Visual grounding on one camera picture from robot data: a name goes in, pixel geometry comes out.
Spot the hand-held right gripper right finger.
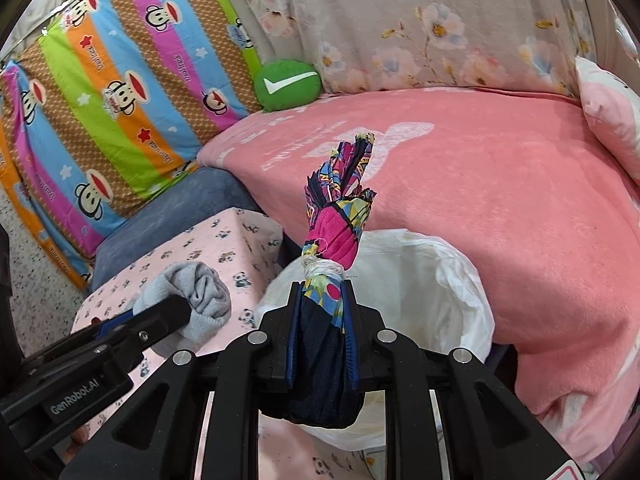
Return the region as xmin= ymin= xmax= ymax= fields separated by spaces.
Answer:
xmin=344 ymin=281 xmax=586 ymax=480

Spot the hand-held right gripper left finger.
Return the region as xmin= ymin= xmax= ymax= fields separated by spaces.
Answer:
xmin=59 ymin=281 xmax=302 ymax=480

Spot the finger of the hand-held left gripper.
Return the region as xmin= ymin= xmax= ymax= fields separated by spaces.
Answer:
xmin=111 ymin=294 xmax=194 ymax=357
xmin=21 ymin=311 xmax=137 ymax=367

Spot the grey sock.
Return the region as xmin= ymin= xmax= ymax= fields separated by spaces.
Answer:
xmin=131 ymin=261 xmax=232 ymax=356

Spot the waste bin with white liner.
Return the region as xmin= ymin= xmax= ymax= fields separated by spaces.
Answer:
xmin=252 ymin=229 xmax=496 ymax=453

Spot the colourful patterned cloth bundle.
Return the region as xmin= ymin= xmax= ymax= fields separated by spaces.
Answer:
xmin=260 ymin=132 xmax=378 ymax=429

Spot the pink panda print tablecloth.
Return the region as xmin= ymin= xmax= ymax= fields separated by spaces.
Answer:
xmin=70 ymin=207 xmax=388 ymax=480

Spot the blue-grey cushion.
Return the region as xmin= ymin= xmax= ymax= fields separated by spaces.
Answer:
xmin=91 ymin=166 xmax=263 ymax=293

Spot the pink fleece blanket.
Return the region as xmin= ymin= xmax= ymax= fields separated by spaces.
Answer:
xmin=196 ymin=86 xmax=640 ymax=466

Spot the colourful striped monkey pillow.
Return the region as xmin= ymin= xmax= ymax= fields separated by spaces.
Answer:
xmin=0 ymin=0 xmax=263 ymax=291

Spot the green round cushion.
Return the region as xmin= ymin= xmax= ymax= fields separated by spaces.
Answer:
xmin=253 ymin=60 xmax=322 ymax=112

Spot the floral beige pillow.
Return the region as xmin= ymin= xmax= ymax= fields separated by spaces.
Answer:
xmin=227 ymin=0 xmax=596 ymax=98

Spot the pink pillow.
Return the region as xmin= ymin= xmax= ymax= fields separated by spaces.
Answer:
xmin=575 ymin=55 xmax=640 ymax=183

